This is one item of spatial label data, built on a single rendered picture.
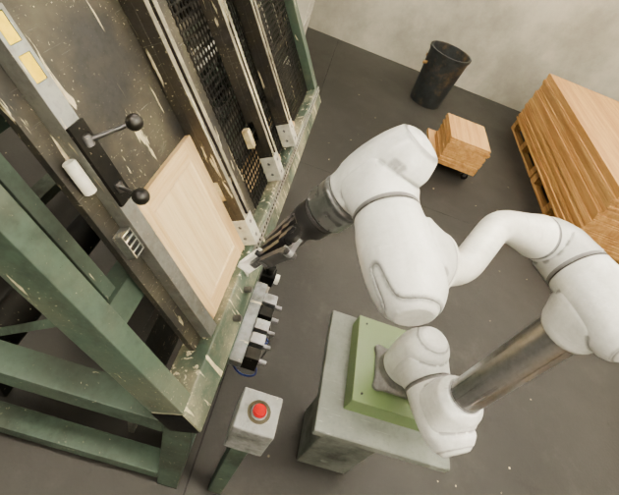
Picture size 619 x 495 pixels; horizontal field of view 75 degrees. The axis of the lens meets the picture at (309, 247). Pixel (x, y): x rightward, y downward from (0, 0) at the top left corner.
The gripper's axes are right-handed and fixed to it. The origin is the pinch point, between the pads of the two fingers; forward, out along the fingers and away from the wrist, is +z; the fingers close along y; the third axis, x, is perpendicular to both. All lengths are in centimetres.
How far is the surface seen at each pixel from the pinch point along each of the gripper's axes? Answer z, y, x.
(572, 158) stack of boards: -41, -335, 276
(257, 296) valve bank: 61, -44, 36
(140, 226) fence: 27.9, -13.5, -19.1
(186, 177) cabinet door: 32, -42, -16
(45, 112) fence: 13, -12, -47
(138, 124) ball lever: 5.8, -17.9, -33.0
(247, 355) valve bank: 58, -17, 37
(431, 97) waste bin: 49, -451, 180
